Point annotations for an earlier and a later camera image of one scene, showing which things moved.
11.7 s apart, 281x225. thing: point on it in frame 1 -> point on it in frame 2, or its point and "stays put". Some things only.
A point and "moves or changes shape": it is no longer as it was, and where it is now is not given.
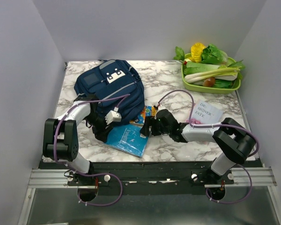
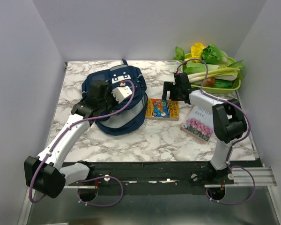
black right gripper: (150, 121) -> (169, 86)
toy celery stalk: (194, 77) stays put
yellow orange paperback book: (148, 110) -> (157, 108)
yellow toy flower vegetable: (196, 49) stays put
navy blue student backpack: (116, 86) moves or changes shape
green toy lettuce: (211, 55) stays put
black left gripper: (101, 133) -> (109, 93)
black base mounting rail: (150, 178) stays put
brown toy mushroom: (209, 82) stays put
